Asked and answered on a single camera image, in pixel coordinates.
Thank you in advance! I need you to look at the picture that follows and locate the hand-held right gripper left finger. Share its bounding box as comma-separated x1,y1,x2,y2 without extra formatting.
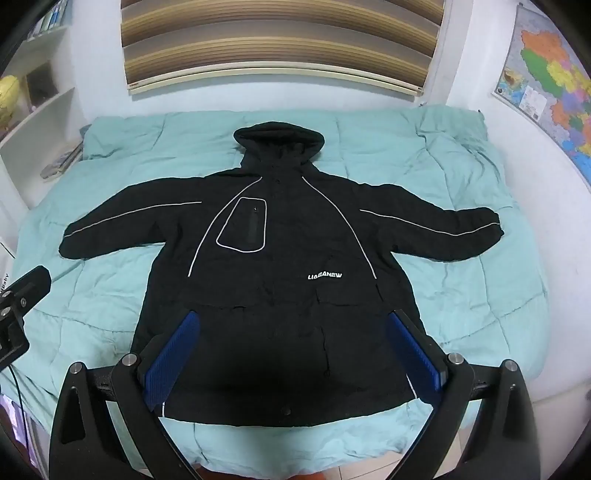
48,310,204,480

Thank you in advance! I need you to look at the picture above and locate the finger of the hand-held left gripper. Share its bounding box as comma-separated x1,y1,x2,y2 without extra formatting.
0,320,31,370
0,265,52,324

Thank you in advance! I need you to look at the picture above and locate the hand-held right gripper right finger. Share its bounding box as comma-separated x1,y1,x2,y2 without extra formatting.
387,309,540,480

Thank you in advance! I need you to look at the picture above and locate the black hooded jacket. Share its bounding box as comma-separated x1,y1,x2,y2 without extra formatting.
59,122,504,428

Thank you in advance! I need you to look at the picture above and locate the stack of papers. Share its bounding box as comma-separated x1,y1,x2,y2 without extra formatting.
40,147,85,182

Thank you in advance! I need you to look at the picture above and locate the white bookshelf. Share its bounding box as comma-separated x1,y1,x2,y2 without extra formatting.
0,0,86,210

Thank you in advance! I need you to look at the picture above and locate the yellow globe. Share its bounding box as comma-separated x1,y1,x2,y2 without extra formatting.
0,76,22,136

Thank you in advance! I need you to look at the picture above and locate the dark book on shelf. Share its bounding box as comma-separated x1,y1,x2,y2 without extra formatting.
25,62,55,110

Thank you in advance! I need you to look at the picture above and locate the teal quilted blanket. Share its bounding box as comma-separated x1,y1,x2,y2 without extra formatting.
0,111,550,474

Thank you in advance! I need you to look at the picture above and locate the row of books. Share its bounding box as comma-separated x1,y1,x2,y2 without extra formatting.
27,0,71,43

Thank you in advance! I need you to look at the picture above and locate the striped brown window blind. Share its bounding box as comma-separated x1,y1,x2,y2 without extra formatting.
120,0,446,99

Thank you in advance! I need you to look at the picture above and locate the black cable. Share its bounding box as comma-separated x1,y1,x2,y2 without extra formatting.
7,362,35,450

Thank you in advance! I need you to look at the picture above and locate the colourful wall map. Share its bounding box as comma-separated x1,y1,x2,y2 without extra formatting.
492,2,591,191

